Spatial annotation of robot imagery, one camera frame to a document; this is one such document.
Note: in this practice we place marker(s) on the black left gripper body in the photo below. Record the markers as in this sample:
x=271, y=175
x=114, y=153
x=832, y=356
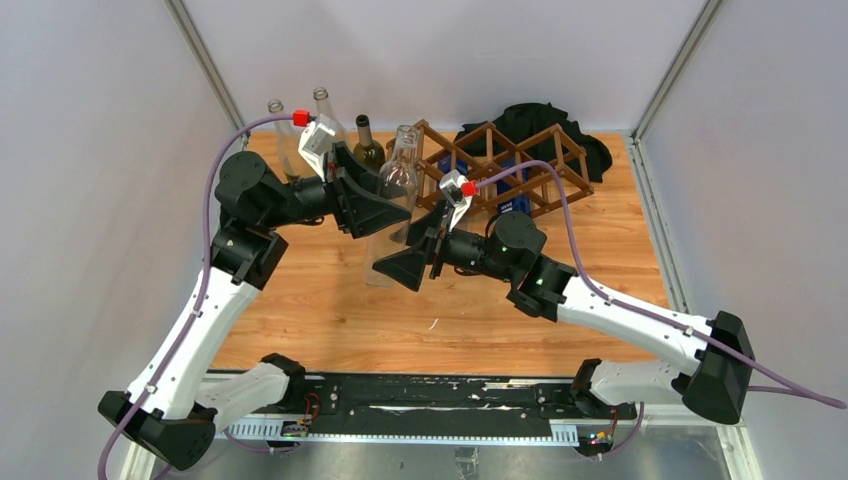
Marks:
x=313, y=198

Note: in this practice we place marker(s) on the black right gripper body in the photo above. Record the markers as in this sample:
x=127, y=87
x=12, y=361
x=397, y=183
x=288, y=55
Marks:
x=456, y=248

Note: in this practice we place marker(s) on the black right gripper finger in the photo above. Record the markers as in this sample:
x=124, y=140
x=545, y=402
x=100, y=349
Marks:
x=407, y=267
x=431, y=220

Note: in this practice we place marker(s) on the dark green wine bottle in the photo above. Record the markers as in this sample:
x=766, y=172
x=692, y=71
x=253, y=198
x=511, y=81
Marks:
x=367, y=150

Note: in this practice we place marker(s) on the clear bottle black label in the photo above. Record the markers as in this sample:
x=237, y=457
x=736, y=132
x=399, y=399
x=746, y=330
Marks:
x=292, y=164

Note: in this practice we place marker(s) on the clear glass bottle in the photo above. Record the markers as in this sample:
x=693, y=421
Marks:
x=324, y=107

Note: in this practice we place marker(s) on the blue label clear bottle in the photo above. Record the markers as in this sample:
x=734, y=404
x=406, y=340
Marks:
x=446, y=164

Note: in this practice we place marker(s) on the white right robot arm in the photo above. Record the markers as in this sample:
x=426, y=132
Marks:
x=702, y=363

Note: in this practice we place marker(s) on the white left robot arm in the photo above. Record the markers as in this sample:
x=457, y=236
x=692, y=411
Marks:
x=167, y=409

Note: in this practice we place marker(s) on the brown wooden wine rack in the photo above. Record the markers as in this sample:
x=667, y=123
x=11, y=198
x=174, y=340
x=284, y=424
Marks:
x=545, y=191

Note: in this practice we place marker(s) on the black cloth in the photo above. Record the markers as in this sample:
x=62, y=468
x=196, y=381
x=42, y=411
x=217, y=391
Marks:
x=519, y=122

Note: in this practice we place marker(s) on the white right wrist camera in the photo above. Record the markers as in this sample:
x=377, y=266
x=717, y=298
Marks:
x=450, y=186

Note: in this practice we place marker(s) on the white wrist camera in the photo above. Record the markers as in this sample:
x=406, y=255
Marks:
x=316, y=140
x=450, y=186

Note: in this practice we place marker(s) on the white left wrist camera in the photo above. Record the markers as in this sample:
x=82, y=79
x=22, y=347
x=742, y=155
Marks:
x=316, y=140

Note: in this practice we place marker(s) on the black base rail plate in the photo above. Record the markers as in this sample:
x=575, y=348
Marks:
x=418, y=406

